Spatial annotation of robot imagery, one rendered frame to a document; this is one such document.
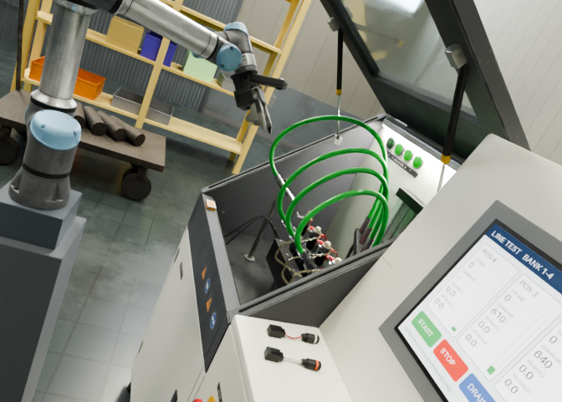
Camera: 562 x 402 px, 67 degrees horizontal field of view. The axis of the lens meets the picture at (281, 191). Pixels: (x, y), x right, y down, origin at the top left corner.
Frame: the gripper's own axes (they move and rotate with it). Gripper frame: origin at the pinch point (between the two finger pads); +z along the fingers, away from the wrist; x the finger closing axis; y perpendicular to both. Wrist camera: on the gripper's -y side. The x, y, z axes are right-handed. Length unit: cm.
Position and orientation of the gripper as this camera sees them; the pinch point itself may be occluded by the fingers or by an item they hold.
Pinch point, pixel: (268, 128)
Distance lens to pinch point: 136.6
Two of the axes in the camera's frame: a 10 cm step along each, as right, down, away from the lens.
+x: -2.3, 0.0, -9.7
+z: 2.6, 9.6, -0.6
